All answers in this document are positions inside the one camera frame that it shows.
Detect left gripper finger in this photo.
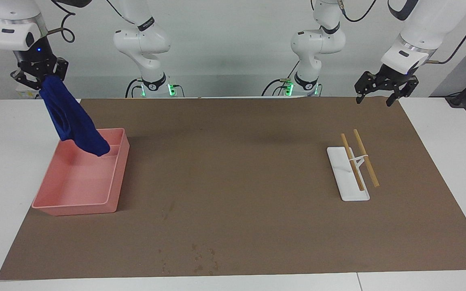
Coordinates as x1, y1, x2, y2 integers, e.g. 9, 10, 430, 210
386, 77, 419, 107
354, 72, 379, 104

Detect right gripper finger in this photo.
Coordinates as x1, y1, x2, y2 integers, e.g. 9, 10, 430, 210
55, 60, 69, 81
11, 70, 41, 90

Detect blue towel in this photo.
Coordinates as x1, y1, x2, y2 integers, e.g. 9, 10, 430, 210
39, 75, 111, 157

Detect white towel rack base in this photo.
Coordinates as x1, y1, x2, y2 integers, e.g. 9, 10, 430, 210
326, 146, 370, 202

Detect wooden rack rod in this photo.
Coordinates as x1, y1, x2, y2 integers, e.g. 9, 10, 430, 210
353, 129, 380, 188
341, 133, 365, 192

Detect pink plastic bin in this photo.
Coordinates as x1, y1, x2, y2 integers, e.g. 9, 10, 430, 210
32, 128, 130, 216

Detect brown table mat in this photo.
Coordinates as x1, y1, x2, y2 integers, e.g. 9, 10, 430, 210
0, 96, 466, 280

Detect white wall socket box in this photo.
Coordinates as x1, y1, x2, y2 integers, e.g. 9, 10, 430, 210
16, 79, 61, 99

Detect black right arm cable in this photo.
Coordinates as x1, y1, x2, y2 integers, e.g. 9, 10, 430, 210
47, 0, 136, 43

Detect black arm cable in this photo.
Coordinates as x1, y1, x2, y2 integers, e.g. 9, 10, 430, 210
47, 0, 136, 43
427, 0, 466, 64

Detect black left elbow cable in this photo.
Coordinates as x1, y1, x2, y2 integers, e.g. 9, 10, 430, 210
340, 0, 378, 21

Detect black right base cable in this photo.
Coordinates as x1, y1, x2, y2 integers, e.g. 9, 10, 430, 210
125, 79, 142, 98

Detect black base cable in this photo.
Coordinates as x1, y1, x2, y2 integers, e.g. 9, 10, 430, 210
261, 61, 300, 97
125, 79, 142, 98

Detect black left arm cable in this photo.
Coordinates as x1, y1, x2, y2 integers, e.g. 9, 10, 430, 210
427, 0, 466, 64

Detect black left base cable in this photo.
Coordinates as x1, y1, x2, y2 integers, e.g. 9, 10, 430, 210
261, 61, 300, 97

